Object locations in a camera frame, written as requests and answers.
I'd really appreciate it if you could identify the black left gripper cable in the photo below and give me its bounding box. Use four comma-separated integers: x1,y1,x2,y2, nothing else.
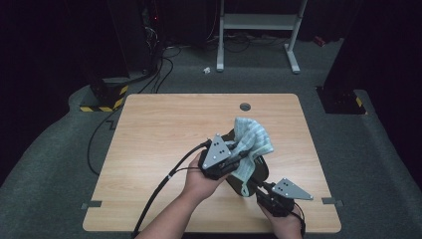
130,138,213,239

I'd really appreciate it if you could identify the light blue striped cloth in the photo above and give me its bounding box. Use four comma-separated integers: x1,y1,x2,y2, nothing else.
228,117,275,197

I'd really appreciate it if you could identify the grey tape strip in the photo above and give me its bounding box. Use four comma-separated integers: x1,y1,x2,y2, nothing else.
320,196,344,207
81,200,104,211

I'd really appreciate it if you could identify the dark equipment rack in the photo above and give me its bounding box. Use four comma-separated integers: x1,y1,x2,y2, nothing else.
138,0,167,73

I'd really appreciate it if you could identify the black base with yellow corner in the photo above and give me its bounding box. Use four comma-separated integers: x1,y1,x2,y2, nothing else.
316,87,368,116

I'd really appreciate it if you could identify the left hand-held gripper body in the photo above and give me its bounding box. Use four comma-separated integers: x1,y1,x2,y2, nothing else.
198,132,241,181

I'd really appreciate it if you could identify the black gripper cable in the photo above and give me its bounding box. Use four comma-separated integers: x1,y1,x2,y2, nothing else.
130,138,213,239
293,202,308,236

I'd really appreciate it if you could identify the black yellow striped base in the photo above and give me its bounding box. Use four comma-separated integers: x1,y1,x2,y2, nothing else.
79,78,129,114

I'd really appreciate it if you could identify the white metal stand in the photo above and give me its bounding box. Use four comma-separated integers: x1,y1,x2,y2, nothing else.
216,0,309,75

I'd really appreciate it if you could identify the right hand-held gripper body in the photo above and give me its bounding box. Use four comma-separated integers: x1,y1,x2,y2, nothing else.
255,177,315,218

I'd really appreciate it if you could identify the bundle of black floor cables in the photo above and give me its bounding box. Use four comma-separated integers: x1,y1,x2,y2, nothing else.
137,45,183,95

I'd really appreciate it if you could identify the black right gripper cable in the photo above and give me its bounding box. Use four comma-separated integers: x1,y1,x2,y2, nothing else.
293,202,308,236

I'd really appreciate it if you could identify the black floor cable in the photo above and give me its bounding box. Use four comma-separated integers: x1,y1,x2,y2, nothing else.
87,108,123,177

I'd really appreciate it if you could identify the person's left hand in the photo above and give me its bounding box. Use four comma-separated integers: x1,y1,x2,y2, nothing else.
181,150,231,204

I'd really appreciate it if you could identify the person's right hand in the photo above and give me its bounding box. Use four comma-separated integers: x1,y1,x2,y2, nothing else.
258,202,305,239

